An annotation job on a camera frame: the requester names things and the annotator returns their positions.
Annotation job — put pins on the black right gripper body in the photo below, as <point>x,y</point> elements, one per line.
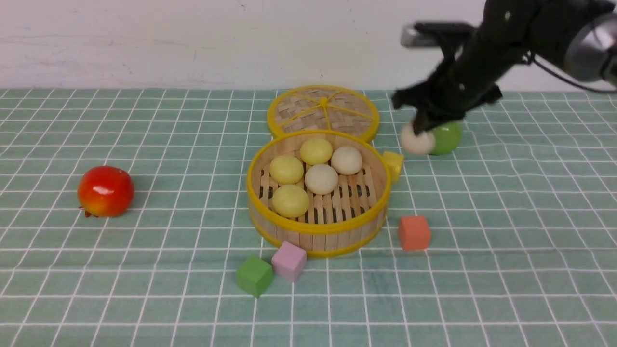
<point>458,85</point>

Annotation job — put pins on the white bun front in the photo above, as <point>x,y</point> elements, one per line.
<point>422,144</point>

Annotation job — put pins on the white bun farther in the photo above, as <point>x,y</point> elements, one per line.
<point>347,160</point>

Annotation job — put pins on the yellow bun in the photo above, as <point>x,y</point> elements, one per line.
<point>290,201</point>
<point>286,170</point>
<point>316,151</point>

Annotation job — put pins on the white bun nearer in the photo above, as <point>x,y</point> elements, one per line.
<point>321,179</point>

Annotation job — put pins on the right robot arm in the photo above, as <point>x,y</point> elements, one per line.
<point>578,37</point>

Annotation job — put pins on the woven bamboo steamer lid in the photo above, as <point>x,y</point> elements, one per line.
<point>323,107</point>

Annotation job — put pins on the bamboo steamer tray yellow rim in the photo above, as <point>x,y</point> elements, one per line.
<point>335,224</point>

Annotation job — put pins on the green apple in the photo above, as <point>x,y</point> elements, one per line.
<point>447,138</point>

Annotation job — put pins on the yellow foam cube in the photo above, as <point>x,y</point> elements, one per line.
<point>394,161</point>

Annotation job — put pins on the green checkered tablecloth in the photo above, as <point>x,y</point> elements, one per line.
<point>522,219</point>

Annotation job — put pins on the orange foam cube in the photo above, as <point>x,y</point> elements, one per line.
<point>414,233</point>

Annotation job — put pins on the pink foam cube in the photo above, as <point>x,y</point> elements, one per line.
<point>289,261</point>

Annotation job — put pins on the green foam cube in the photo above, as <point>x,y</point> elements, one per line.
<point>254,276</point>

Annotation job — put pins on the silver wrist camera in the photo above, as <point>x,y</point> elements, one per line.
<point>422,34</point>

